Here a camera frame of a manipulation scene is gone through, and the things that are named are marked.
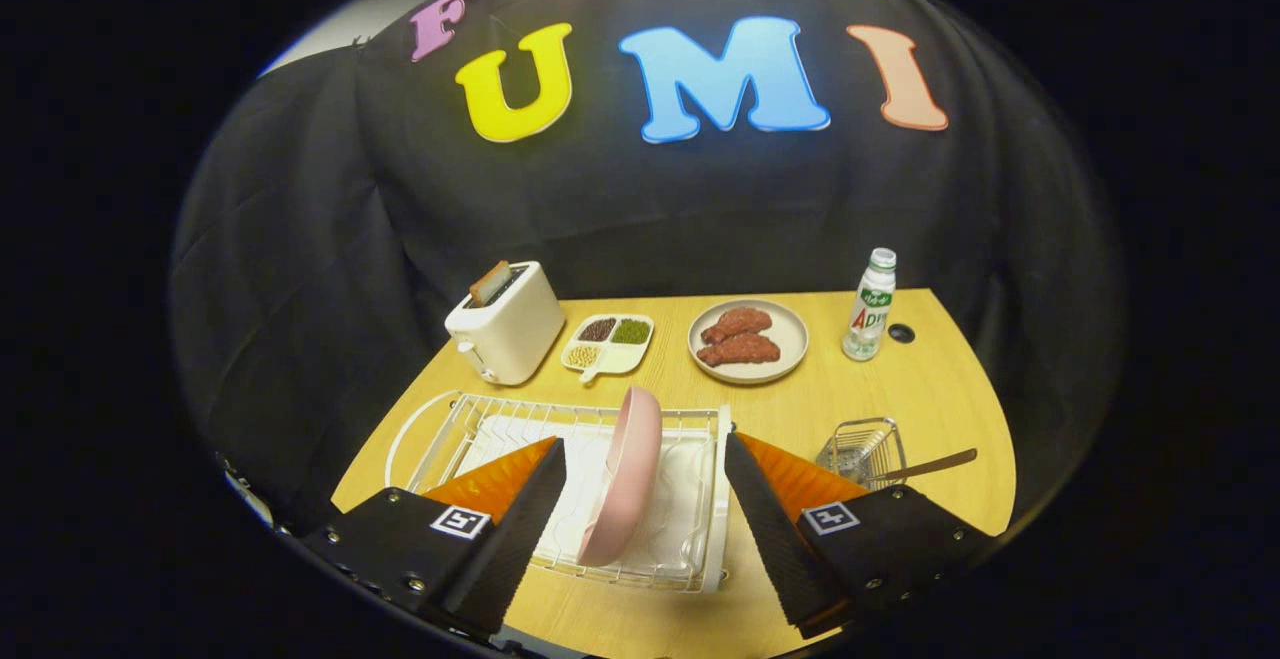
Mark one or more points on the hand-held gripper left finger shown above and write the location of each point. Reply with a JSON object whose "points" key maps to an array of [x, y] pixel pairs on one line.
{"points": [[520, 539]]}

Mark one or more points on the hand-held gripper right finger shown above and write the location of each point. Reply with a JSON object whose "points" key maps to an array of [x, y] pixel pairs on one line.
{"points": [[775, 539]]}

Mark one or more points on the pink plate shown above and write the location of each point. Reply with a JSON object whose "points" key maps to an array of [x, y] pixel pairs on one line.
{"points": [[625, 479]]}

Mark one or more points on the beige plate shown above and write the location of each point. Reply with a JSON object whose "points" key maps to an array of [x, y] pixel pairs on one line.
{"points": [[790, 339]]}

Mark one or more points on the raw meat piece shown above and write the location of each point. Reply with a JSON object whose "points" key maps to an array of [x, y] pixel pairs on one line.
{"points": [[742, 350], [738, 323]]}

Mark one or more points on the white toaster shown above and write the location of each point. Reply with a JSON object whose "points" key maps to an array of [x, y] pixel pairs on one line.
{"points": [[510, 334]]}

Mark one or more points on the divided tray with beans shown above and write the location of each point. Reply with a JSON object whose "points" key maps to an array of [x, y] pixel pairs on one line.
{"points": [[610, 354]]}

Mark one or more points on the black table grommet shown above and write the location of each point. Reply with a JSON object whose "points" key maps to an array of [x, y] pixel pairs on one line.
{"points": [[901, 333]]}

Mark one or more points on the white bottle green label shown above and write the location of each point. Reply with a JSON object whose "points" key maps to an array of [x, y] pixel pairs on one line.
{"points": [[868, 314]]}

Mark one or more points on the toast slice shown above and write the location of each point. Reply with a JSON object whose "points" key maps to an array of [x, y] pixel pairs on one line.
{"points": [[489, 282]]}

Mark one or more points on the black backdrop cloth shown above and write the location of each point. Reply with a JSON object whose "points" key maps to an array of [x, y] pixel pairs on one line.
{"points": [[350, 239]]}

